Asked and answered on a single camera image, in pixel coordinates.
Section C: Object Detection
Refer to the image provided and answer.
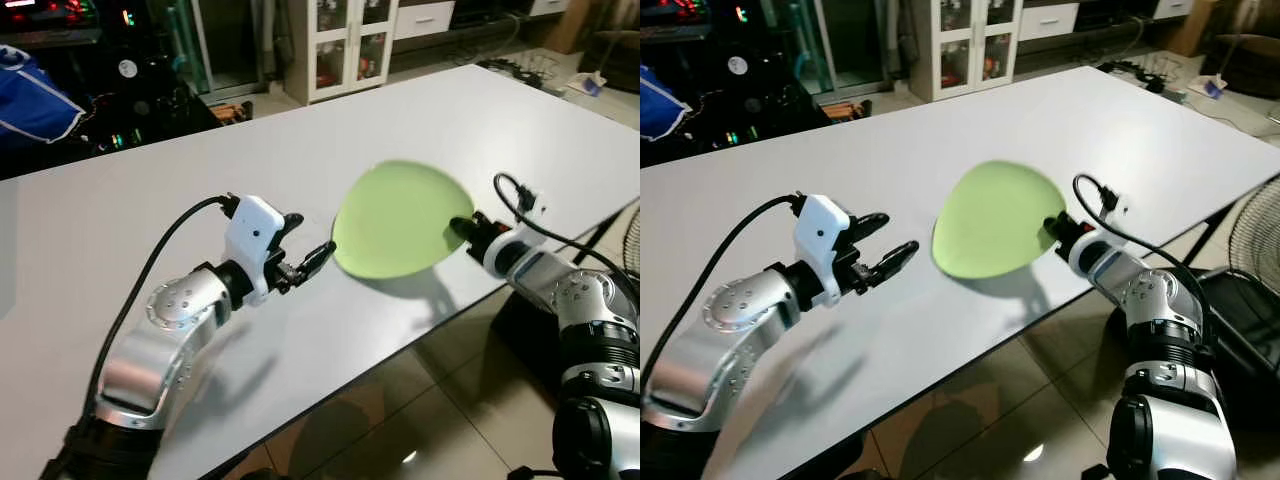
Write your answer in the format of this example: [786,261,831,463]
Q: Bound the black floor cable tangle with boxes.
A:
[1097,57,1183,95]
[478,55,563,89]

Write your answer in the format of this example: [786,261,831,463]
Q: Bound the light green round plate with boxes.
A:
[932,160,1067,279]
[332,160,478,279]

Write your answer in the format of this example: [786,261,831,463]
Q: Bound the dark round basket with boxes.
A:
[1208,33,1280,98]
[588,30,641,94]

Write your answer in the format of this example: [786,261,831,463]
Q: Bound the white glass door cabinet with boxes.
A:
[284,0,400,105]
[908,0,1022,103]

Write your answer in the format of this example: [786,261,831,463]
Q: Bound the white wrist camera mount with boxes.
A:
[482,190,547,277]
[223,195,288,307]
[793,194,853,308]
[1068,192,1132,277]

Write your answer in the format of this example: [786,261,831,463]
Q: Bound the brown cardboard box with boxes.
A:
[543,0,593,55]
[1163,0,1217,57]

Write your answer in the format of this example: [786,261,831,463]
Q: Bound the blue and white jacket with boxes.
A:
[0,44,87,153]
[640,64,697,143]

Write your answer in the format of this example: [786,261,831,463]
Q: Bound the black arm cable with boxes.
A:
[1072,173,1216,341]
[493,172,641,311]
[85,194,241,401]
[645,194,807,396]

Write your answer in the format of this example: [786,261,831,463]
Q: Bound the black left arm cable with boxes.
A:
[645,194,807,396]
[85,194,241,401]

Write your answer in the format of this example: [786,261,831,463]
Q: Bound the white drawer unit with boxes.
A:
[1017,0,1082,42]
[393,0,457,42]

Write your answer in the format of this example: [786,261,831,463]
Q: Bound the black bin under table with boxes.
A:
[1108,266,1280,406]

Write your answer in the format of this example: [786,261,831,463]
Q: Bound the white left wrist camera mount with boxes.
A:
[793,194,853,308]
[223,195,288,307]

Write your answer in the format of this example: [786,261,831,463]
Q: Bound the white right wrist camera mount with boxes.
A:
[1068,192,1132,277]
[482,190,547,277]

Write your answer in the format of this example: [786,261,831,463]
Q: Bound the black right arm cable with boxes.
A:
[1072,173,1216,341]
[493,172,641,311]

